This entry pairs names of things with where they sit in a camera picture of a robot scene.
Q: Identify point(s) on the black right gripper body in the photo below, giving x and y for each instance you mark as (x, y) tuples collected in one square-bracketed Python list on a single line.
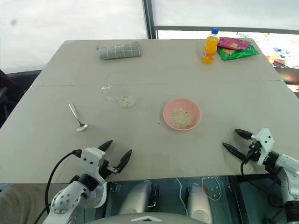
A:
[(254, 150)]

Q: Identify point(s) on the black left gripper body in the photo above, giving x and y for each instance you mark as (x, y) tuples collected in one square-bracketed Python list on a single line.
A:
[(106, 169)]

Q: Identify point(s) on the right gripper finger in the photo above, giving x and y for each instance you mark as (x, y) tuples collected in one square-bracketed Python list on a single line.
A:
[(243, 133), (232, 150)]

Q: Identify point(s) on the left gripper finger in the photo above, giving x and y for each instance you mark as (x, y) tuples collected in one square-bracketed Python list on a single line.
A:
[(124, 161), (106, 145)]

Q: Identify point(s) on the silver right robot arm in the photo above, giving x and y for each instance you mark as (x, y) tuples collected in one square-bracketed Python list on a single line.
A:
[(288, 163)]

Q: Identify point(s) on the metal spoon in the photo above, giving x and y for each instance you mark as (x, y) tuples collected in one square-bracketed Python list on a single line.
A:
[(81, 127)]

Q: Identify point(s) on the dark table leg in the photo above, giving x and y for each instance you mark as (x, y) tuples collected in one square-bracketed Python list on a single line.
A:
[(238, 200)]

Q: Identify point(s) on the silver right robot leg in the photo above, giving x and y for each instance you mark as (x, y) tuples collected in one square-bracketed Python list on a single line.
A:
[(199, 200)]

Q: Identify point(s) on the silver robot torso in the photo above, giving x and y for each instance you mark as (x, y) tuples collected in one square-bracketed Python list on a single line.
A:
[(144, 219)]

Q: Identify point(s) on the pink bowl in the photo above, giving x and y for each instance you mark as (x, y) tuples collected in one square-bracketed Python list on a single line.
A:
[(171, 107)]

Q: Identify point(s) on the green snack packet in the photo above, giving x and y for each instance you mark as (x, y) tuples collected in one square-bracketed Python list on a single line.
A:
[(238, 54)]

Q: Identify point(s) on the orange juice bottle blue cap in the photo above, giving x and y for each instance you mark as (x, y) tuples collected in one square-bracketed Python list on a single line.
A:
[(209, 50)]

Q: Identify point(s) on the magenta snack packet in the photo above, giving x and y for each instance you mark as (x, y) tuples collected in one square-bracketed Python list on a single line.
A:
[(233, 44)]

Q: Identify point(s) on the grey checked fabric pouch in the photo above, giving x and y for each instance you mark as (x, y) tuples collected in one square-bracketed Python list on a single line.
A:
[(119, 50)]

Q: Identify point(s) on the dark chair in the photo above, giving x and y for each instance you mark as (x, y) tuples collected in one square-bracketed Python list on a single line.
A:
[(14, 86)]

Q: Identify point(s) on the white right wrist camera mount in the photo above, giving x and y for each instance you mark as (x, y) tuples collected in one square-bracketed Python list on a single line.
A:
[(265, 137)]

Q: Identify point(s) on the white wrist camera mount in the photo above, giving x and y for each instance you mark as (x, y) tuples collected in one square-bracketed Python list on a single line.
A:
[(90, 161), (265, 137)]

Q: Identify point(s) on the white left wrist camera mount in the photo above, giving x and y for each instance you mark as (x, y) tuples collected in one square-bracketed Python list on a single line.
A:
[(90, 161)]

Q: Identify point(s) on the dark window frame rail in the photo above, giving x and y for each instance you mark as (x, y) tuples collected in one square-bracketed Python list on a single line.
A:
[(224, 28)]

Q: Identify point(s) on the dark window frame post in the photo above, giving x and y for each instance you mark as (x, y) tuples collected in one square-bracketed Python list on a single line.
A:
[(149, 18)]

